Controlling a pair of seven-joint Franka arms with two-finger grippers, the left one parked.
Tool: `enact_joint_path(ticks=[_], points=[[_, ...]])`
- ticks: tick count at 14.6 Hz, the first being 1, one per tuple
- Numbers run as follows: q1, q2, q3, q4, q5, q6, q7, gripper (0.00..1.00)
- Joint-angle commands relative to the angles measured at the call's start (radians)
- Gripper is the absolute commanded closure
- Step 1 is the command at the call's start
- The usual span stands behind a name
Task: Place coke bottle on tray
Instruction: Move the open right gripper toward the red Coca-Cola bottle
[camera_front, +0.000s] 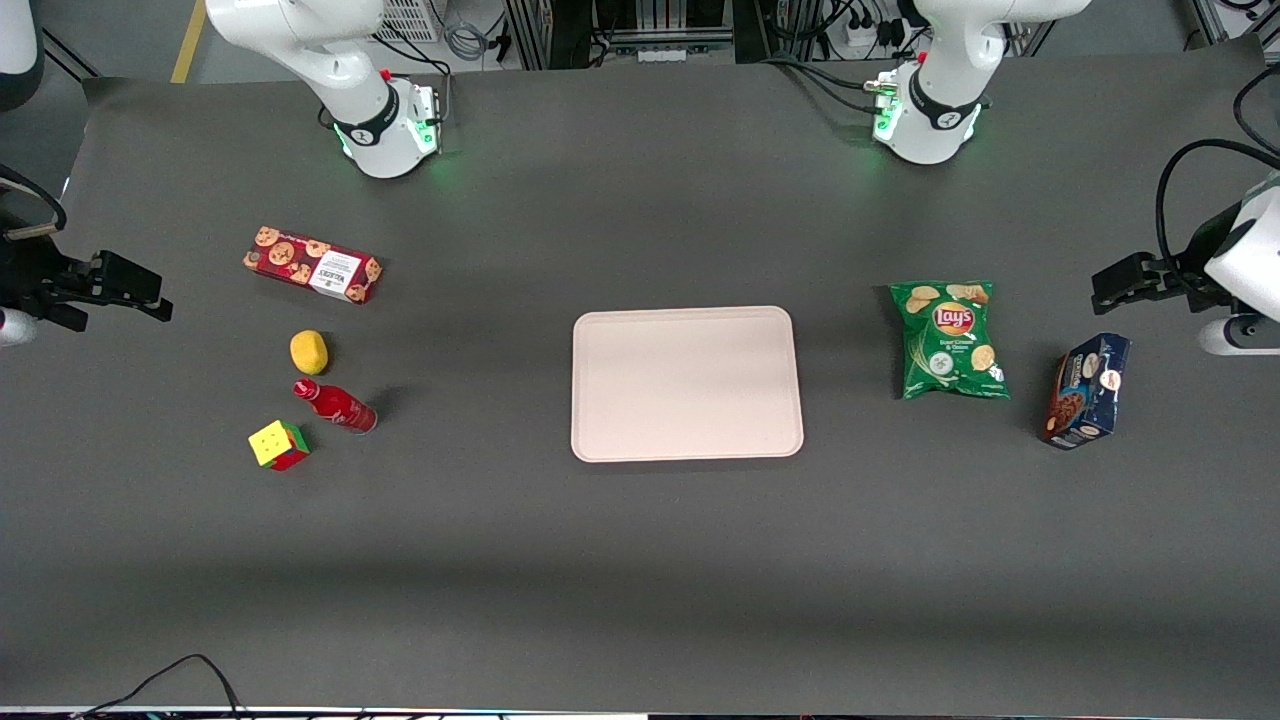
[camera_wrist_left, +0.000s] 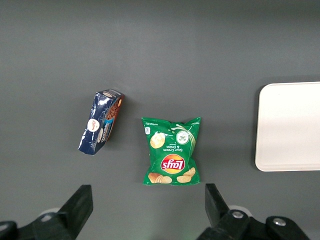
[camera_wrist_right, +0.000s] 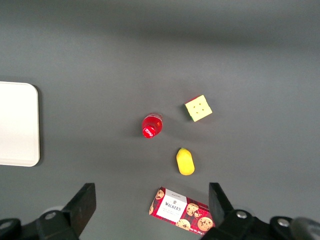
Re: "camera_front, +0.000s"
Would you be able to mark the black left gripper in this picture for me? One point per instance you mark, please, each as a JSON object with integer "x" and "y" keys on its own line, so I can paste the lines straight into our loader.
{"x": 1187, "y": 272}

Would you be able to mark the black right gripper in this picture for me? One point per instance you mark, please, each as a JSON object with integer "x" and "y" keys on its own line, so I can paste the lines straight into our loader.
{"x": 27, "y": 273}

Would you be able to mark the red coke bottle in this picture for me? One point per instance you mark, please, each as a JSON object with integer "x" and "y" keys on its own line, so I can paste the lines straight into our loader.
{"x": 340, "y": 408}

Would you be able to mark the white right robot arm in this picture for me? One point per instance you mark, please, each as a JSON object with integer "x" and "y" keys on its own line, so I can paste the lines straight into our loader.
{"x": 340, "y": 60}

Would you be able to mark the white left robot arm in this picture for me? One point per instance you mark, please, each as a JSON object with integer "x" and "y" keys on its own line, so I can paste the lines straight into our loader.
{"x": 940, "y": 120}

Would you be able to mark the beige plastic tray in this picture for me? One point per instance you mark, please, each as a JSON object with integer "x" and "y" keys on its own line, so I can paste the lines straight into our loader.
{"x": 686, "y": 384}

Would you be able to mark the blue chocolate cookie box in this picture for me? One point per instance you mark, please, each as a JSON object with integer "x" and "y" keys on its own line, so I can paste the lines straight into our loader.
{"x": 1088, "y": 395}

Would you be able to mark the red cookie box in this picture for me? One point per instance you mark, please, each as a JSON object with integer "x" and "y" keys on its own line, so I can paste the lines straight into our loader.
{"x": 310, "y": 265}

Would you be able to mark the yellow lemon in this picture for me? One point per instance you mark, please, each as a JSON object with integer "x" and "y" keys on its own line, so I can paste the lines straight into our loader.
{"x": 309, "y": 352}

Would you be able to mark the green chips bag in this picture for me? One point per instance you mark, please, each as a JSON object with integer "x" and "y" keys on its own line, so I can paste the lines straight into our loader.
{"x": 950, "y": 345}

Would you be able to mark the colourful puzzle cube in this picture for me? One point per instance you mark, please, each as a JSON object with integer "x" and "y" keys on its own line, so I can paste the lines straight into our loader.
{"x": 275, "y": 444}

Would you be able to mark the white power strip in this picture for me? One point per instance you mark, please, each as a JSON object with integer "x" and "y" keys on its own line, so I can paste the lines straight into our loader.
{"x": 866, "y": 36}

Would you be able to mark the white vented box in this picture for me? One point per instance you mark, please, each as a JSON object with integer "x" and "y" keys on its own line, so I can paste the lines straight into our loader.
{"x": 410, "y": 20}

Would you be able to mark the aluminium equipment rack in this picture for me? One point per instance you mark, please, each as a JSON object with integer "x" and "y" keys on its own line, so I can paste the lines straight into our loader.
{"x": 525, "y": 30}

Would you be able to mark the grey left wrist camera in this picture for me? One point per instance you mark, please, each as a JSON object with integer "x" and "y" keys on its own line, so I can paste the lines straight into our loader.
{"x": 1240, "y": 336}

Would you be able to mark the aluminium frame post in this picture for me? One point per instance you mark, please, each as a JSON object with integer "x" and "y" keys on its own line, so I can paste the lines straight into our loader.
{"x": 1215, "y": 20}

